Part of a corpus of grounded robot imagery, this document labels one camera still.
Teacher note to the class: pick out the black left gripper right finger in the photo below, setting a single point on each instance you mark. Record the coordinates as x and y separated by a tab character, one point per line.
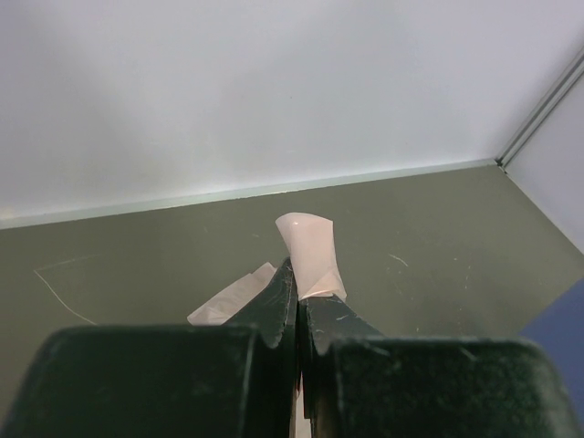
360	383

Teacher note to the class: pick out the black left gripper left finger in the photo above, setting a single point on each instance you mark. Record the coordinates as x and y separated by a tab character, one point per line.
112	381

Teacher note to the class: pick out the pink plastic trash bag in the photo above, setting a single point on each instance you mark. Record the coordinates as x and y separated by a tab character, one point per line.
310	260

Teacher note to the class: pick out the blue trash bin yellow rim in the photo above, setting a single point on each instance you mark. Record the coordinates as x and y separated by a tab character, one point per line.
558	329

